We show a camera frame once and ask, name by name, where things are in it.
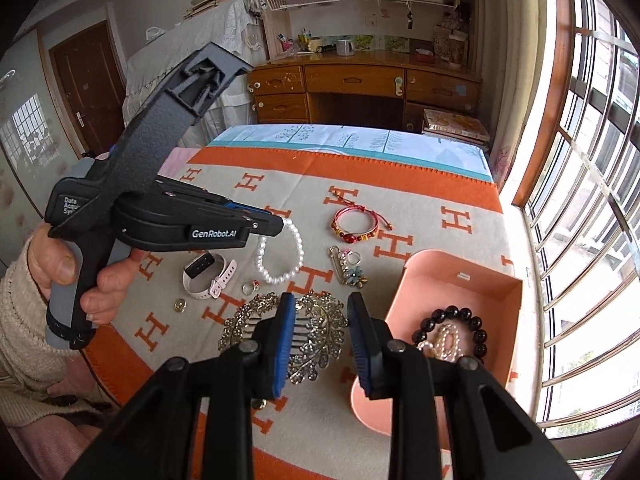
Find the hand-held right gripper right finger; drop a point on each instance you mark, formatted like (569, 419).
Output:
(360, 350)

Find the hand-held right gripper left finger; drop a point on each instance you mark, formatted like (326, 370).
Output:
(282, 345)

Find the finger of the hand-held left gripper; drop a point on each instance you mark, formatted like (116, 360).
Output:
(215, 200)
(267, 227)

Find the rhinestone leaf hair comb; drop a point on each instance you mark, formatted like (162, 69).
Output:
(320, 325)

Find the pink smartwatch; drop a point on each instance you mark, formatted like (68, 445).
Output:
(202, 262)

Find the flower charm pin brooch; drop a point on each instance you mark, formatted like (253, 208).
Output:
(356, 275)

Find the small gold earring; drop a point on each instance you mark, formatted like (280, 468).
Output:
(180, 305)

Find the pink box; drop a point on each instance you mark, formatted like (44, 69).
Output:
(450, 280)

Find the person's left forearm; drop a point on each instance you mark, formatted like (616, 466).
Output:
(25, 330)

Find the person's left hand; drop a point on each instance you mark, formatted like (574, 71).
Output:
(112, 285)

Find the brown wooden door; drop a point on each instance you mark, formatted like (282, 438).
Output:
(85, 85)

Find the light blue printed sheet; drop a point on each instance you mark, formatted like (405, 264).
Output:
(300, 137)

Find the orange and beige patterned blanket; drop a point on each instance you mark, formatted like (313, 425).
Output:
(410, 200)

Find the pile of books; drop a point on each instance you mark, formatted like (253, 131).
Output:
(210, 2)

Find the wooden desk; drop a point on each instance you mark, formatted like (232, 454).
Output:
(350, 77)

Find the cream drawer lock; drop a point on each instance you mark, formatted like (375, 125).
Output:
(398, 87)

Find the white mug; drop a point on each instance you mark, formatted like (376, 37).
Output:
(344, 47)

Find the stack of large books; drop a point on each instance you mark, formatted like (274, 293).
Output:
(455, 122)

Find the wooden bookshelf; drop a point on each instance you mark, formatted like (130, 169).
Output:
(360, 15)

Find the red tissue box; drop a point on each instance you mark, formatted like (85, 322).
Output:
(425, 56)

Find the hanging keys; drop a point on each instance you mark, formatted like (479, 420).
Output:
(410, 20)

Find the floral paper bag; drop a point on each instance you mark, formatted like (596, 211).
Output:
(450, 45)

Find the beige curtain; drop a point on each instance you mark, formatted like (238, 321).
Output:
(505, 85)

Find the barred window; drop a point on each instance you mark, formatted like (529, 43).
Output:
(590, 160)

